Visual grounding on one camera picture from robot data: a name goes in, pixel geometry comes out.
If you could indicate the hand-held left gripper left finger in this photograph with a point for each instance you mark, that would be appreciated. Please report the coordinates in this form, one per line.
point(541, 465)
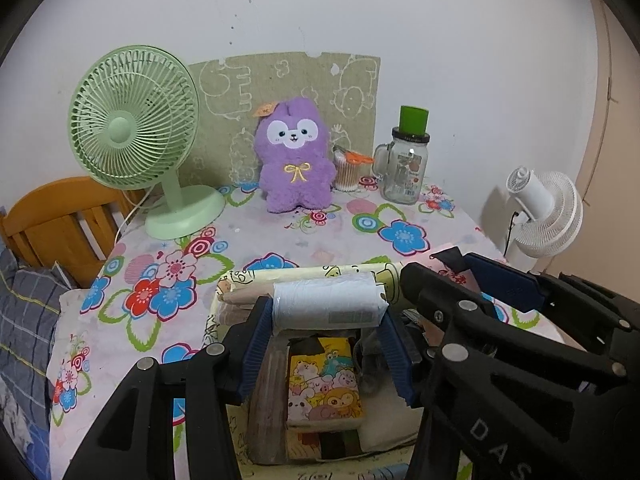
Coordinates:
point(252, 350)

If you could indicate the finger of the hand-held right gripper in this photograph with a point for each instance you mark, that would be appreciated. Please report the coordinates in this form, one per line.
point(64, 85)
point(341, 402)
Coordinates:
point(510, 282)
point(445, 300)

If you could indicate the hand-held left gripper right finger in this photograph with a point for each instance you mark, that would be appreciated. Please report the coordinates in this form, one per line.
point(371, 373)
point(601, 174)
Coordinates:
point(400, 365)

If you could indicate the white tissue pack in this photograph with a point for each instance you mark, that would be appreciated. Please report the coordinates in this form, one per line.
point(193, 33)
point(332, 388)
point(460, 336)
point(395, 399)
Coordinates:
point(390, 425)

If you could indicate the yellow cartoon storage box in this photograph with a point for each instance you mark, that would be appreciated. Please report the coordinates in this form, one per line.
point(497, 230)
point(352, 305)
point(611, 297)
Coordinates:
point(240, 276)

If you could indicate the cartoon tissue pack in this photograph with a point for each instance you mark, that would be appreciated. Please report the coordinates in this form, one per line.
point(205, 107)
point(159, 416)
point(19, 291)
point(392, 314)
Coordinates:
point(322, 385)

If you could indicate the plastic-wrapped roll pack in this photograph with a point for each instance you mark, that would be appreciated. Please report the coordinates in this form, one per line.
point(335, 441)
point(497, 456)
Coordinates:
point(325, 302)

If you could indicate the white standing fan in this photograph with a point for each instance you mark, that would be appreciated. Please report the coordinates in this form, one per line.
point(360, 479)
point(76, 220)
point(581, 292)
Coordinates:
point(545, 210)

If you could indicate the glass jar mug green lid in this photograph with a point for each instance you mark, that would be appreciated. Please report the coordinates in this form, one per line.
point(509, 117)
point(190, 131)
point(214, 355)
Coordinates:
point(402, 175)

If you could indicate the cotton swab container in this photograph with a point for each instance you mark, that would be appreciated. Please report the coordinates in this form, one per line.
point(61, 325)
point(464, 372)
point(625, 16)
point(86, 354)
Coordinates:
point(347, 175)

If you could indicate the purple plush toy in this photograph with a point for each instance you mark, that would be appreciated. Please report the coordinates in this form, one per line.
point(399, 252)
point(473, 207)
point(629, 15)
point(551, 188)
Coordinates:
point(295, 175)

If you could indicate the beige door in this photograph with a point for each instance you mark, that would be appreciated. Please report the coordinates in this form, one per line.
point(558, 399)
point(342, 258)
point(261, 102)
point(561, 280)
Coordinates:
point(615, 135)

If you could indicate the grey plaid pillow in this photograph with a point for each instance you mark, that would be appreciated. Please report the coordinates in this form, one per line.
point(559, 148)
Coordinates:
point(25, 320)

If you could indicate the blue bed sheet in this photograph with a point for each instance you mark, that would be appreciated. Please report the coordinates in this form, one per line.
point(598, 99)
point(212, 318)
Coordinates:
point(35, 455)

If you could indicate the wooden bed headboard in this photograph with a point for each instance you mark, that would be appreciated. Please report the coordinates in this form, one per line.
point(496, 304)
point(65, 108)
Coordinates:
point(45, 215)

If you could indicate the grey white crumpled cloth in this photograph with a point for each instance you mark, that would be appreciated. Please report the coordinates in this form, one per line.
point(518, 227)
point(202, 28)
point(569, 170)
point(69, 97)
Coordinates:
point(10, 417)

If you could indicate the green desk fan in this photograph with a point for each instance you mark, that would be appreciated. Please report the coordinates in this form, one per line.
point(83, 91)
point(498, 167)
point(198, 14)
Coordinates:
point(120, 125)

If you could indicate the cartoon printed cardboard panel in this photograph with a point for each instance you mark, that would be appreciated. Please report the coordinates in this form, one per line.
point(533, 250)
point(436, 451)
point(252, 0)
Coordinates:
point(280, 80)

